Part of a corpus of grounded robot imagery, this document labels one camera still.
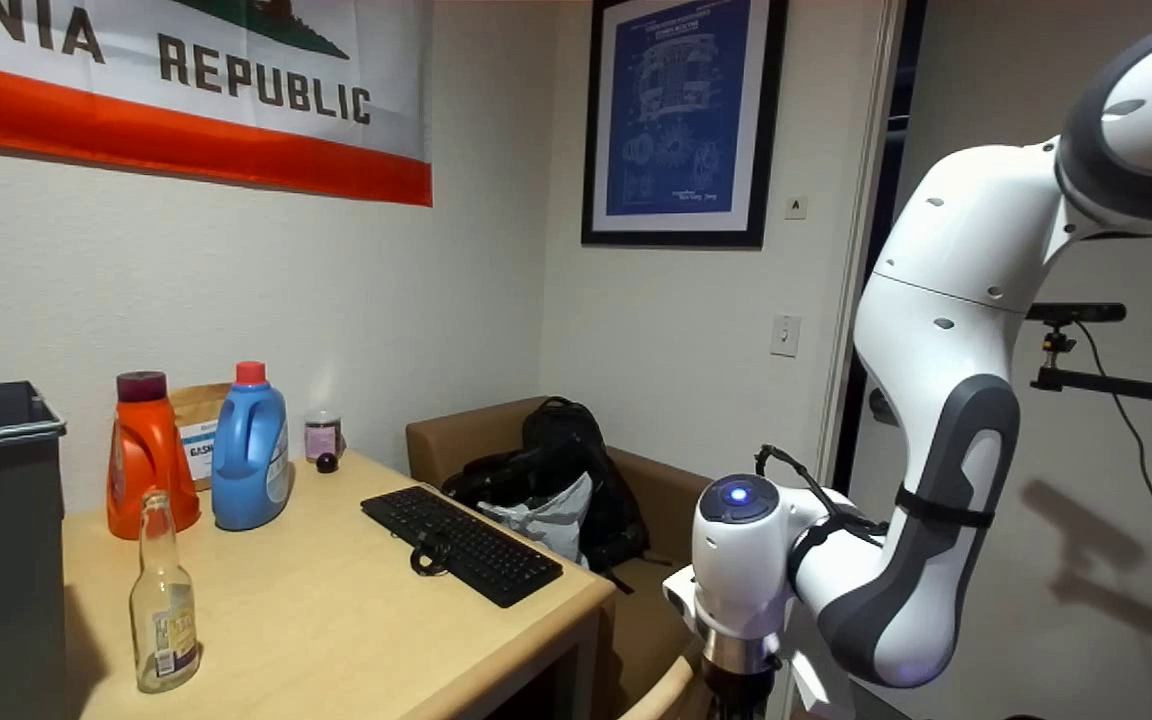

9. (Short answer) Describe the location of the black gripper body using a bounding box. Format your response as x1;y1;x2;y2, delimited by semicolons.
703;664;775;720

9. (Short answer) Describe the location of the brown armchair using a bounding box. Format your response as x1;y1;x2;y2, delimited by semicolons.
403;393;714;718

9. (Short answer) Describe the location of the black backpack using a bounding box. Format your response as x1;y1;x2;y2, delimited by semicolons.
442;398;651;596

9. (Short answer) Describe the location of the black keyboard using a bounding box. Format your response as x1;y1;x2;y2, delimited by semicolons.
356;484;569;613

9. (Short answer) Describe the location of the small pink jar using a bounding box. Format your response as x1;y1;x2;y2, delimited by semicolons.
301;412;344;477

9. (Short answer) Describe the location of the blue detergent bottle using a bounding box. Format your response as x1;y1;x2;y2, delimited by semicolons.
208;361;298;538

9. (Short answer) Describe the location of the framed blue blueprint picture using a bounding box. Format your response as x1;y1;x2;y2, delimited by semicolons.
580;0;793;252

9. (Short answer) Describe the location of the clear glass bottle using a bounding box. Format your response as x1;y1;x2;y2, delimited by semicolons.
126;490;208;696

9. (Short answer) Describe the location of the cardboard box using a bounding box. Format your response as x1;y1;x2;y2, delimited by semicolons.
169;381;235;493

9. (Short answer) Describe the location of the orange detergent bottle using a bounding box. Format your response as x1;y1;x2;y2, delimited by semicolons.
106;367;206;543

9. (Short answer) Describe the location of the California Republic flag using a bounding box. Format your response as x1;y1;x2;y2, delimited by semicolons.
0;0;435;213

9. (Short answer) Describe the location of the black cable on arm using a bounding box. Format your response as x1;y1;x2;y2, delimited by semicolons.
749;440;881;593

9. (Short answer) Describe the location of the white light switch plate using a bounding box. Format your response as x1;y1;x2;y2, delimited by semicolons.
770;314;805;361

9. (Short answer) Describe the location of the black camera on boom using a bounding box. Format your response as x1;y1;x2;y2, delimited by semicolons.
1024;300;1152;412

